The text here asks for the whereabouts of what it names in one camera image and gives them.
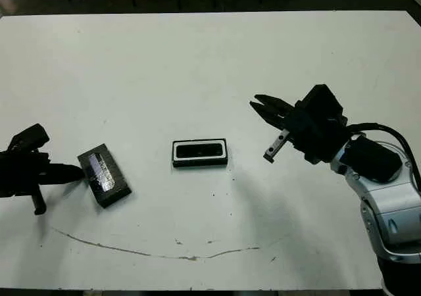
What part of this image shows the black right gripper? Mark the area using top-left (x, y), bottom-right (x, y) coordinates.
top-left (249, 94), bottom-right (349, 164)

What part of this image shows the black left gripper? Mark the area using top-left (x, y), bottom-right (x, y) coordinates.
top-left (0, 149), bottom-right (85, 216)

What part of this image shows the black box lid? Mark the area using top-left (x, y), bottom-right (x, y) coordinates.
top-left (77, 143), bottom-right (133, 209)

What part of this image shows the black camera with glossy face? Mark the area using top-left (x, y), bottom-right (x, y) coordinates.
top-left (176, 143), bottom-right (224, 159)

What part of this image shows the black box with white insert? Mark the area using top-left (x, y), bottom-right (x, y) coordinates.
top-left (170, 137), bottom-right (228, 169)

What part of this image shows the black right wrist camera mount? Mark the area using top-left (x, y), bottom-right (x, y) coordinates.
top-left (301, 84), bottom-right (343, 123)

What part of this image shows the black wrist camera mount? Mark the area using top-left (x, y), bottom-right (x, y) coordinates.
top-left (301, 84), bottom-right (343, 123)
top-left (9, 123), bottom-right (51, 154)

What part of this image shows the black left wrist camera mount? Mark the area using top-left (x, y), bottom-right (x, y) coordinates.
top-left (9, 123), bottom-right (51, 154)

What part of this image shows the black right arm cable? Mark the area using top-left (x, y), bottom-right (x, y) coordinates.
top-left (347, 122), bottom-right (421, 191)

